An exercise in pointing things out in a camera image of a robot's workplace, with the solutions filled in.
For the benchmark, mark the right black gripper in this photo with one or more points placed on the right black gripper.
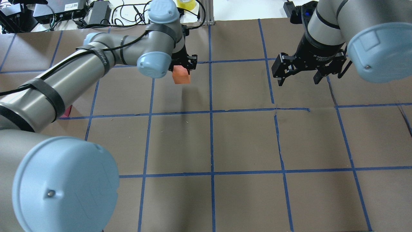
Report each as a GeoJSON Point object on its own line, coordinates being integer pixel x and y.
{"type": "Point", "coordinates": [317, 51]}

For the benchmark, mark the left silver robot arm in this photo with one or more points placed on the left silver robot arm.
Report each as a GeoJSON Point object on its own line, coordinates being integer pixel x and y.
{"type": "Point", "coordinates": [64, 183]}

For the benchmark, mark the pink foam cube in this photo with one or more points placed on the pink foam cube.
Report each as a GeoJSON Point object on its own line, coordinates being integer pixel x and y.
{"type": "Point", "coordinates": [67, 112]}

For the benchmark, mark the yellow tape roll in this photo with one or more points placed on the yellow tape roll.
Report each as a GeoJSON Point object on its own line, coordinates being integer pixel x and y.
{"type": "Point", "coordinates": [186, 4]}

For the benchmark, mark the black power brick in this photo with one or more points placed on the black power brick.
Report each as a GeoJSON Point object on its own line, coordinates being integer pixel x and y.
{"type": "Point", "coordinates": [100, 12]}

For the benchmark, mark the aluminium frame post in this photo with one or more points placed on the aluminium frame post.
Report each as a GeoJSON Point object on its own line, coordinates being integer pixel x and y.
{"type": "Point", "coordinates": [207, 12]}

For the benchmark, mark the black power adapter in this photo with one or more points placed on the black power adapter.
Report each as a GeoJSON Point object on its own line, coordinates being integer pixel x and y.
{"type": "Point", "coordinates": [289, 8]}

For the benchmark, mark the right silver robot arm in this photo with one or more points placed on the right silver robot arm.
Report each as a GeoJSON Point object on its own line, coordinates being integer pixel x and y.
{"type": "Point", "coordinates": [372, 35]}

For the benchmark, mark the orange foam cube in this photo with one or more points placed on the orange foam cube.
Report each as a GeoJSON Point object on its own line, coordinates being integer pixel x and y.
{"type": "Point", "coordinates": [181, 75]}

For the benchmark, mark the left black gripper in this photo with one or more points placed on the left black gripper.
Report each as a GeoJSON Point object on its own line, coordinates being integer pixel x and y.
{"type": "Point", "coordinates": [181, 59]}

